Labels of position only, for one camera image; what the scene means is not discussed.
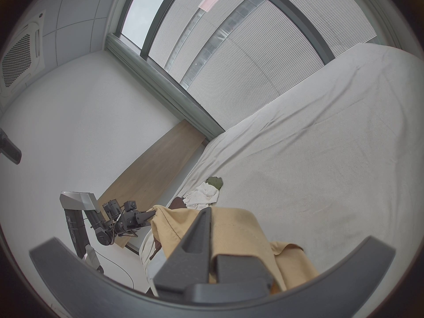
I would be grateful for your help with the green garment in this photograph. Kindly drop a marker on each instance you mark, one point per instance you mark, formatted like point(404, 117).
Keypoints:
point(215, 181)

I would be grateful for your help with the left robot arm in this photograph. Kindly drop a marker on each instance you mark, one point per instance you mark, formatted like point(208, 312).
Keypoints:
point(74, 230)

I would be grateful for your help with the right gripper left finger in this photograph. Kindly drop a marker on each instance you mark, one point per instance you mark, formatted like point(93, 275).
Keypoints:
point(188, 263)

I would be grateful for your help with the grey-green curtain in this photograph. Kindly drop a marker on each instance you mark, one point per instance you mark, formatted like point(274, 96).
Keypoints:
point(162, 84)
point(377, 22)

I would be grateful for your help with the tan shorts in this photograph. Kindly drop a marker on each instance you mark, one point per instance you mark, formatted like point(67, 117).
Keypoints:
point(238, 230)

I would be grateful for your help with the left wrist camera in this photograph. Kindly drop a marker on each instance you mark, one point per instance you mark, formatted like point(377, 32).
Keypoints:
point(131, 205)

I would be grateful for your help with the window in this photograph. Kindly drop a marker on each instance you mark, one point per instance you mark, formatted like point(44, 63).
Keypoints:
point(265, 55)

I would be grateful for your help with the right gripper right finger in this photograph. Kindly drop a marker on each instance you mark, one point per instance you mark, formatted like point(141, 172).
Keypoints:
point(241, 270)

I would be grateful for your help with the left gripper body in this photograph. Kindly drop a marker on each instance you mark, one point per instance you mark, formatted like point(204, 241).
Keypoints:
point(132, 222)

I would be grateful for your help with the bed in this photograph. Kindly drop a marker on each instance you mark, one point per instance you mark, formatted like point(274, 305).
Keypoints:
point(314, 144)

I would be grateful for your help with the white ceiling air vent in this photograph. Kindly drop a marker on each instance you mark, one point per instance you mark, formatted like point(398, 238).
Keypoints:
point(23, 51)

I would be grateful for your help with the pale grey garment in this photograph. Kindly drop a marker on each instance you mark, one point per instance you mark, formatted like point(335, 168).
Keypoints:
point(155, 273)

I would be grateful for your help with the brown garment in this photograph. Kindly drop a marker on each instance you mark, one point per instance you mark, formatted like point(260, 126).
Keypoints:
point(177, 203)

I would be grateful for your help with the white garment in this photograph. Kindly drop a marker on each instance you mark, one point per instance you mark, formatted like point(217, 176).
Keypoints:
point(203, 195)

